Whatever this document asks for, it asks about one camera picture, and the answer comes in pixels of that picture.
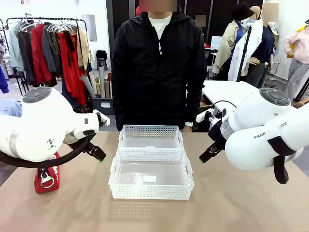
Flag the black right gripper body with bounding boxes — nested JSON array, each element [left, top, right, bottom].
[[208, 119, 229, 148]]

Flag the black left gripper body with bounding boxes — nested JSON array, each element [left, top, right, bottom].
[[83, 141, 98, 155]]

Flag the red Campus zipper pouch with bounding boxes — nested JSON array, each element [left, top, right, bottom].
[[34, 151, 61, 194]]

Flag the person's left forearm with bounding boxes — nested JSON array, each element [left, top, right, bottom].
[[185, 77, 208, 124]]

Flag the person's right forearm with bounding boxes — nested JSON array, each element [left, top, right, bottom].
[[111, 77, 132, 131]]

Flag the white table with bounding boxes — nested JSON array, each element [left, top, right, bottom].
[[201, 80, 264, 111]]

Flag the grey storage box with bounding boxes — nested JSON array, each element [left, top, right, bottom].
[[90, 96, 114, 115]]

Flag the white perforated plastic basket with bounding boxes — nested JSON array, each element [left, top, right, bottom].
[[118, 124, 185, 151], [108, 147, 196, 201]]

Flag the white rolled paper cone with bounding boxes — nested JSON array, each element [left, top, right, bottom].
[[80, 73, 97, 98]]

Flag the tall grey cardboard tube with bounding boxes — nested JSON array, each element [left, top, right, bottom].
[[98, 65, 107, 99]]

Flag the person in black jacket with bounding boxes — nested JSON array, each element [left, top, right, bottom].
[[111, 4, 208, 132]]

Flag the black tripod pole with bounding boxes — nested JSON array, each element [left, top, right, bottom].
[[236, 24, 253, 83]]

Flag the mannequin in beige trench coat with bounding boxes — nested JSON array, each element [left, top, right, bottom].
[[212, 20, 242, 75]]

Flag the light blue shirt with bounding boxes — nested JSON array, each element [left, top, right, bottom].
[[0, 98, 23, 118]]

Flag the black stool with bag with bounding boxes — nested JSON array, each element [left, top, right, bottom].
[[95, 49, 108, 71]]

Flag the mannequin in white shirt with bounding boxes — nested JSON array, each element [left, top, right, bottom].
[[227, 5, 264, 82]]

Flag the mannequin in navy top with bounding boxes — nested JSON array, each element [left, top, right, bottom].
[[248, 22, 276, 89]]

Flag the beige hanging garment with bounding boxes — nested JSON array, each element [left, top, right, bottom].
[[76, 28, 92, 71]]

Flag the grey hanging coat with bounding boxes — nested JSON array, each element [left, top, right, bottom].
[[42, 23, 62, 76]]

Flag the red hanging jacket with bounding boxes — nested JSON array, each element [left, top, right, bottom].
[[29, 23, 57, 85]]

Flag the royal blue garment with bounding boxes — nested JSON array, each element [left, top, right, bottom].
[[0, 66, 10, 95]]

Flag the dark grey hanging garment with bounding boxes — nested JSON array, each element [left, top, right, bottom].
[[16, 29, 37, 86]]

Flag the figure in pink sweater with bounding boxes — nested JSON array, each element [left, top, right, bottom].
[[283, 23, 309, 102]]

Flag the pale blue hanging jacket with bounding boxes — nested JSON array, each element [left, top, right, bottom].
[[8, 20, 25, 73]]

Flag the black bucket hat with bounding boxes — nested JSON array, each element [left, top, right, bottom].
[[232, 2, 255, 22]]

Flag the black clothes rack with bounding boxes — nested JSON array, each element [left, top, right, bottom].
[[5, 16, 88, 121]]

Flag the left arm white camera box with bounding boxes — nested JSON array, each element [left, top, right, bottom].
[[73, 129, 98, 140]]

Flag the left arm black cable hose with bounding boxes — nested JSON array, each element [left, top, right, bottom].
[[0, 134, 98, 169]]

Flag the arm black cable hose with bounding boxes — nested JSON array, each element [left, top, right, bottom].
[[267, 136, 296, 185], [0, 134, 98, 169]]

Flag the left arm white camera bracket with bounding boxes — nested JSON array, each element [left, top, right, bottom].
[[92, 109, 111, 127]]

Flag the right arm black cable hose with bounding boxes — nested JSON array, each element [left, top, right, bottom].
[[267, 136, 296, 185]]

